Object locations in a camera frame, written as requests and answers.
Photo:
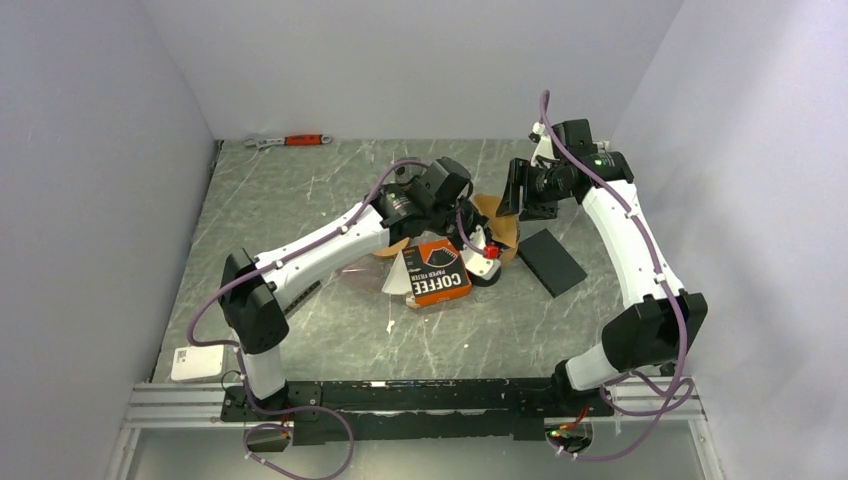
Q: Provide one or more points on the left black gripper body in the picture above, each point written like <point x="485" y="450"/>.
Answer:
<point x="446" y="221"/>

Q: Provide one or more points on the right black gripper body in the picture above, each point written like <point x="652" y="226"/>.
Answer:
<point x="544" y="189"/>

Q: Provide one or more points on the brown paper coffee filter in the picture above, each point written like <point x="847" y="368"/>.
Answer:
<point x="505" y="229"/>

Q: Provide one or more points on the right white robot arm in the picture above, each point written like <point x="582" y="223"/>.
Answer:
<point x="660" y="318"/>

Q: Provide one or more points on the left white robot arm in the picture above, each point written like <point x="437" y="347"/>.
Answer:
<point x="256" y="289"/>

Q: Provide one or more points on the orange coffee filter box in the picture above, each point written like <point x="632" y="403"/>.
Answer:
<point x="436" y="274"/>

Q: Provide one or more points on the white paper coffee filter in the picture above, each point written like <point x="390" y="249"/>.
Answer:
<point x="397" y="282"/>

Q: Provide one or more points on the right black flat box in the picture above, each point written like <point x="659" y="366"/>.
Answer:
<point x="549" y="261"/>

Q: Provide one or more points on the black flat box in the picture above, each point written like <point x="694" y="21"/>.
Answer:
<point x="549" y="261"/>
<point x="301" y="298"/>

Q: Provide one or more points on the black server base cup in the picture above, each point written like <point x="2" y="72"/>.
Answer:
<point x="491" y="280"/>

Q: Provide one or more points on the left black flat box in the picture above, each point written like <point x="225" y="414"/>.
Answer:
<point x="301" y="298"/>

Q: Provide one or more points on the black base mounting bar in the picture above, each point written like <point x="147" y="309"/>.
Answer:
<point x="328" y="411"/>

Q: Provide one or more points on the white small box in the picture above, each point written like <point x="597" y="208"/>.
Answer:
<point x="193" y="363"/>

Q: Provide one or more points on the orange handled wrench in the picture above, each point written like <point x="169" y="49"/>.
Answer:
<point x="305" y="140"/>

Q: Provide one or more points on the aluminium frame rail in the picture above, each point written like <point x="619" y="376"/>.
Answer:
<point x="200" y="406"/>

